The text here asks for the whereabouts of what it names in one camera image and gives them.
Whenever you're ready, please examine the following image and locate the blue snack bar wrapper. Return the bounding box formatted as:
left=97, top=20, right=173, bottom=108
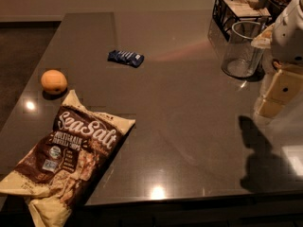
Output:
left=107, top=50, right=145, bottom=68

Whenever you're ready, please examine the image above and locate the black wire basket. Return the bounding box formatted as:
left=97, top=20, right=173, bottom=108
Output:
left=212, top=0, right=272, bottom=41

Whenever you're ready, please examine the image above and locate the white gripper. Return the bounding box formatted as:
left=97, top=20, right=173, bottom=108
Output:
left=255, top=16, right=303, bottom=118

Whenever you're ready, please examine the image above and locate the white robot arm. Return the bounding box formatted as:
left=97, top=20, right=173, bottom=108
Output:
left=251, top=0, right=303, bottom=118

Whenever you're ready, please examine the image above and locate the brown sea salt chip bag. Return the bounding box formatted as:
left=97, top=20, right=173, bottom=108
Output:
left=0, top=90, right=135, bottom=227

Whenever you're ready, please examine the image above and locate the clear glass jar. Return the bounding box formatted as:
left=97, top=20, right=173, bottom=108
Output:
left=221, top=21, right=264, bottom=79

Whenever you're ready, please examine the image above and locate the orange fruit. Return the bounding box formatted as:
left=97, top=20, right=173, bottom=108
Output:
left=41, top=70, right=67, bottom=95

